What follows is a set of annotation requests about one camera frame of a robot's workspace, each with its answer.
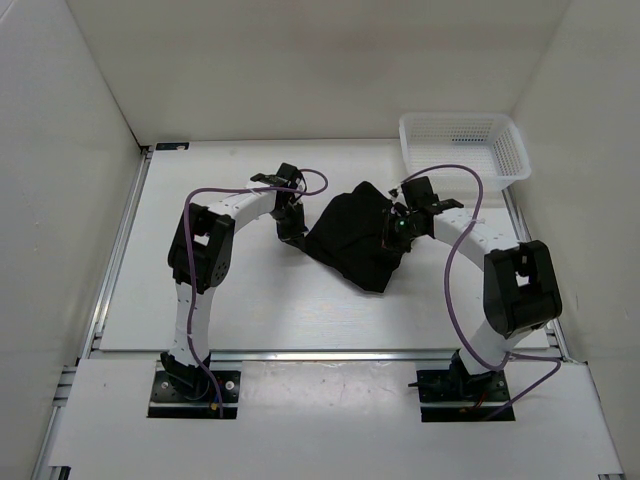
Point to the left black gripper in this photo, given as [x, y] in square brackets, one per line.
[295, 235]

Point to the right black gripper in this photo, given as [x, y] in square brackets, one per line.
[388, 239]

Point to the black shorts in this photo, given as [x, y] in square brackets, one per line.
[351, 237]

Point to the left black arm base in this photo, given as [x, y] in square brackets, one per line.
[186, 392]

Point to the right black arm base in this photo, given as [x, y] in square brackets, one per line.
[454, 396]

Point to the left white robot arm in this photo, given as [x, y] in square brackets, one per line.
[200, 259]

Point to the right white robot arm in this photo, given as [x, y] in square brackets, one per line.
[520, 289]

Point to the white plastic mesh basket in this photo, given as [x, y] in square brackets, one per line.
[488, 143]

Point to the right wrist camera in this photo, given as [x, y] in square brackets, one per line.
[417, 196]

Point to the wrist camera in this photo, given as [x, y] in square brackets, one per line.
[287, 176]
[417, 196]

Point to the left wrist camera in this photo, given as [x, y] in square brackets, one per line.
[287, 176]

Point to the right aluminium frame rail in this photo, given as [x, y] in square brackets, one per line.
[553, 329]

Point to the aluminium frame rail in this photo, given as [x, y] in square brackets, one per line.
[411, 355]
[95, 323]
[553, 329]

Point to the front aluminium frame rail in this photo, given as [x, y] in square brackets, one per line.
[411, 355]

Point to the left aluminium frame rail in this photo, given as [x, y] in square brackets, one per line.
[95, 323]

